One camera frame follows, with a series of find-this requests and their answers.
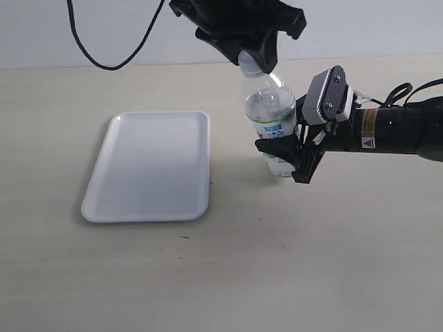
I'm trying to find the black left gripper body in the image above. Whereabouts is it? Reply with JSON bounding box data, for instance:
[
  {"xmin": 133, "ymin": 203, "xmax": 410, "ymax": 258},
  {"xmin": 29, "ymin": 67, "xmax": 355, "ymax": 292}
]
[{"xmin": 169, "ymin": 0, "xmax": 307, "ymax": 45}]

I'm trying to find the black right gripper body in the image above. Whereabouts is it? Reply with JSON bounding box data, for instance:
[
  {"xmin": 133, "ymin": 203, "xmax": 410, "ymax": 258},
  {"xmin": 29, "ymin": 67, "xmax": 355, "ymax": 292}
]
[{"xmin": 292, "ymin": 120, "xmax": 353, "ymax": 184}]

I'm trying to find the white bottle cap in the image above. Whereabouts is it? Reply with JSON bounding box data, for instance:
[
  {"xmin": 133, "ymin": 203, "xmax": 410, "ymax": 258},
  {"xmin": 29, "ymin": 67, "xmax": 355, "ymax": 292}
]
[{"xmin": 238, "ymin": 50, "xmax": 265, "ymax": 79}]

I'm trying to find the clear plastic drink bottle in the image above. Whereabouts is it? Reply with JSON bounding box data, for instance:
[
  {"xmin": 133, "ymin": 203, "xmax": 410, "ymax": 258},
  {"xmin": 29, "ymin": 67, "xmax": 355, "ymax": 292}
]
[{"xmin": 241, "ymin": 68, "xmax": 299, "ymax": 178}]

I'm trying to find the white rectangular plastic tray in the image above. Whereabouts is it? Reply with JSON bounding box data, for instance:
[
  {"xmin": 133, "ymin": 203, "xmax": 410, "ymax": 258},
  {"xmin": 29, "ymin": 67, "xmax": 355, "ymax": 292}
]
[{"xmin": 81, "ymin": 111, "xmax": 210, "ymax": 223}]

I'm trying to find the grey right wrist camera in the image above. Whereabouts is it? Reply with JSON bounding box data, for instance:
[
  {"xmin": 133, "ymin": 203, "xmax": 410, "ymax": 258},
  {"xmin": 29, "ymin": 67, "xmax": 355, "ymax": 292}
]
[{"xmin": 302, "ymin": 65, "xmax": 354, "ymax": 126}]

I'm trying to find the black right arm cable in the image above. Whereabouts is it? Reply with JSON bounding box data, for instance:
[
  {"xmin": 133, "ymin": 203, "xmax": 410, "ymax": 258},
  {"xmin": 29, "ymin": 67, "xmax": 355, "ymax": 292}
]
[{"xmin": 370, "ymin": 77, "xmax": 443, "ymax": 108}]

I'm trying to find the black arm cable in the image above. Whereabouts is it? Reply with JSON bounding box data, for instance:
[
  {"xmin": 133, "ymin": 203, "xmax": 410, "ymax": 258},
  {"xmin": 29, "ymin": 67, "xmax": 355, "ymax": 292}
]
[
  {"xmin": 370, "ymin": 77, "xmax": 443, "ymax": 108},
  {"xmin": 66, "ymin": 0, "xmax": 166, "ymax": 71}
]

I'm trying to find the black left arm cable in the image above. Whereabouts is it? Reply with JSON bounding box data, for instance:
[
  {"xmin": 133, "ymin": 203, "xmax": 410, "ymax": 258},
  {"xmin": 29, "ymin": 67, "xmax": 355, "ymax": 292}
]
[{"xmin": 66, "ymin": 0, "xmax": 166, "ymax": 71}]

